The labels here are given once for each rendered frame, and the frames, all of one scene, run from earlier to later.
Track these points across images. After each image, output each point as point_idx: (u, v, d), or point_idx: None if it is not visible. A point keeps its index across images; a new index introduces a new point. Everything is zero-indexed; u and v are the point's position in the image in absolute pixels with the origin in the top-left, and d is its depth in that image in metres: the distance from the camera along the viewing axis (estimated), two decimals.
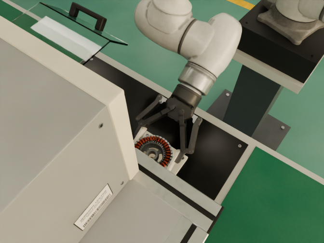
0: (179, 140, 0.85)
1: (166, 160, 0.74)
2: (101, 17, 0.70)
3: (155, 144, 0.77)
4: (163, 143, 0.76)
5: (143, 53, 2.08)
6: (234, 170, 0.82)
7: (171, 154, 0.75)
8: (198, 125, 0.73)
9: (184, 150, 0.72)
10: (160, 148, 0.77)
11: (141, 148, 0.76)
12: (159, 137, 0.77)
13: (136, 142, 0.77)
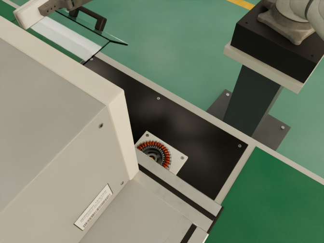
0: (179, 140, 0.85)
1: (165, 164, 0.76)
2: (101, 17, 0.70)
3: (154, 148, 0.79)
4: (162, 147, 0.78)
5: (143, 53, 2.08)
6: (234, 170, 0.82)
7: (170, 158, 0.77)
8: None
9: None
10: (159, 153, 0.79)
11: None
12: (158, 141, 0.80)
13: (136, 147, 0.79)
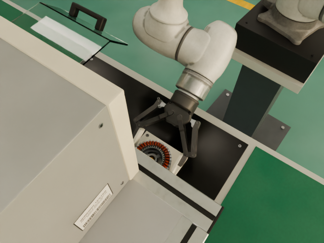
0: (179, 140, 0.85)
1: (165, 164, 0.76)
2: (101, 17, 0.70)
3: (154, 148, 0.79)
4: (162, 147, 0.78)
5: (143, 53, 2.08)
6: (234, 170, 0.82)
7: (170, 158, 0.77)
8: (197, 128, 0.76)
9: (187, 154, 0.74)
10: (159, 153, 0.79)
11: None
12: (158, 141, 0.80)
13: (136, 147, 0.79)
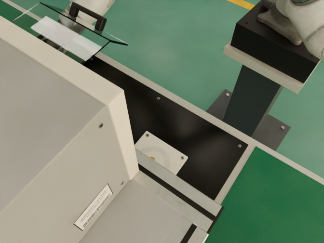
0: (179, 140, 0.85)
1: None
2: (101, 17, 0.70)
3: None
4: None
5: (143, 53, 2.08)
6: (234, 170, 0.82)
7: None
8: None
9: None
10: None
11: None
12: None
13: None
